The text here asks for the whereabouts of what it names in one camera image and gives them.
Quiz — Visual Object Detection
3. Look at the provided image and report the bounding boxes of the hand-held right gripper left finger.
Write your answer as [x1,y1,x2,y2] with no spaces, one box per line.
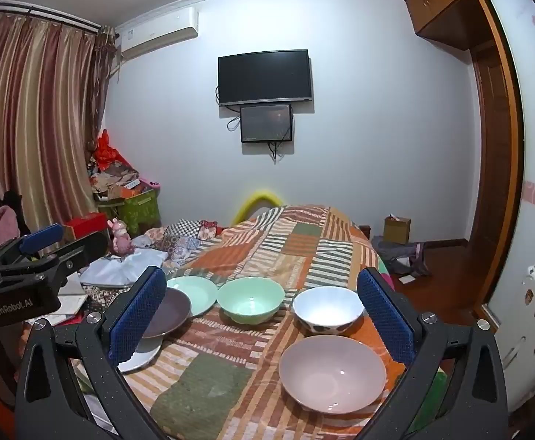
[15,266,167,440]

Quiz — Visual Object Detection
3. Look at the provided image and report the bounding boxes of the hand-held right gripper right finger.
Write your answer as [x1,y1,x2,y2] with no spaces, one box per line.
[357,267,509,440]

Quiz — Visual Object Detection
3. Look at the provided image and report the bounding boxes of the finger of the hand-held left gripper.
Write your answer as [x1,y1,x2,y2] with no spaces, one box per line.
[1,231,111,285]
[0,224,65,264]

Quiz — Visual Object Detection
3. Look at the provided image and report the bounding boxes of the brown plate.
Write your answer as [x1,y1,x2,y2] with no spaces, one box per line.
[141,286,192,339]

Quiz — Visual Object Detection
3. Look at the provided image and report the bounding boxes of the white plate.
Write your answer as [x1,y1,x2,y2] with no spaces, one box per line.
[118,337,164,373]

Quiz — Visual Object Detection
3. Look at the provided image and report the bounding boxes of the white bowl with dark spots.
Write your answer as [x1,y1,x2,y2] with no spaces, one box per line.
[292,286,365,336]

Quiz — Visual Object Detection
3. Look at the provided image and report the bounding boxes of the green plate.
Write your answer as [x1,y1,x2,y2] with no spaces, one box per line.
[167,276,219,317]

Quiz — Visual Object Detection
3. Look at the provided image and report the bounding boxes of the pink bowl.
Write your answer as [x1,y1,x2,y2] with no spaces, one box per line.
[279,334,387,415]

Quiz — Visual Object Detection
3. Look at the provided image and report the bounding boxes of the green bowl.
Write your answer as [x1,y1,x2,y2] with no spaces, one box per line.
[216,277,285,325]

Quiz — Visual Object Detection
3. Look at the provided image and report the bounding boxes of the red box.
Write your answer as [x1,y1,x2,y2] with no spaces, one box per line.
[63,213,111,241]

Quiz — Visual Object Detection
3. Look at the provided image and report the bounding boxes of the white cloth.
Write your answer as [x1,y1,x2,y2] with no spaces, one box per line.
[80,250,170,289]

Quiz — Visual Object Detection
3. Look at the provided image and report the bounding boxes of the pink garment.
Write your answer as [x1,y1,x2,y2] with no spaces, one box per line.
[0,205,21,250]

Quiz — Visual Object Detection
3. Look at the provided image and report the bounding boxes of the pink plush toy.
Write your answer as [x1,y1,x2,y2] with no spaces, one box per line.
[107,217,136,256]

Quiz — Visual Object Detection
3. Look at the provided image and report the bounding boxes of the open white notebook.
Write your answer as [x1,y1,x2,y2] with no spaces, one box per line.
[24,293,89,327]

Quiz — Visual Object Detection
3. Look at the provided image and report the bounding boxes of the grey clothes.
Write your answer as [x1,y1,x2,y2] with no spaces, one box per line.
[371,236,433,278]

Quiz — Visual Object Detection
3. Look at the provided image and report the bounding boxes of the green storage box with clutter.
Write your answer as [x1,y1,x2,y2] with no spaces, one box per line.
[86,131,160,201]

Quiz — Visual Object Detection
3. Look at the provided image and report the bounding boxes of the brown cardboard box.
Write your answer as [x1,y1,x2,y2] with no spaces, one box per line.
[383,214,411,245]

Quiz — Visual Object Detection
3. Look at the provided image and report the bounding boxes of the checkered patchwork quilt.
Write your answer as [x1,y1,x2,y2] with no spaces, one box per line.
[132,219,225,280]

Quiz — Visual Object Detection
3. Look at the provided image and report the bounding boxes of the striped brown curtain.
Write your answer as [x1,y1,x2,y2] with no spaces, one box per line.
[0,7,112,239]

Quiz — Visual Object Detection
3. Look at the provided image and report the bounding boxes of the orange striped patchwork blanket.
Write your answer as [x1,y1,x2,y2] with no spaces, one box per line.
[121,205,447,440]

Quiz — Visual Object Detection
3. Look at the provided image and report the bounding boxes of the white refrigerator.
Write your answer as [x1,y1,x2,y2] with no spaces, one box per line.
[492,263,535,415]

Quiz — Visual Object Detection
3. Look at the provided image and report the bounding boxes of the yellow hoop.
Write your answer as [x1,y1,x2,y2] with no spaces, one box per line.
[232,191,287,225]

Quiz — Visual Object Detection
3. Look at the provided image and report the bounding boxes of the wooden door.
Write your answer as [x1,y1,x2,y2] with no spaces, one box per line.
[472,41,525,326]

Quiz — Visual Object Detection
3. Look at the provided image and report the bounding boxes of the white air conditioner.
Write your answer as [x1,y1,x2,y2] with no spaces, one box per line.
[115,7,199,61]

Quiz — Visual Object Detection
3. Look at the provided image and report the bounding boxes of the wooden overhead cabinet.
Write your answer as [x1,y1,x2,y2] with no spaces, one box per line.
[405,0,495,51]

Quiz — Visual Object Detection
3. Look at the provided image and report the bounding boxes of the black monitor cable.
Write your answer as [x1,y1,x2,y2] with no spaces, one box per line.
[267,141,292,162]

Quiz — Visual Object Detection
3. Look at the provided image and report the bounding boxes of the small black wall monitor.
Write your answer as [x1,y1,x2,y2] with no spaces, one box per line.
[240,104,293,144]

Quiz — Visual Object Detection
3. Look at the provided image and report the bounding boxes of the black wall television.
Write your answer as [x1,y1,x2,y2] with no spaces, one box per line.
[217,49,314,107]

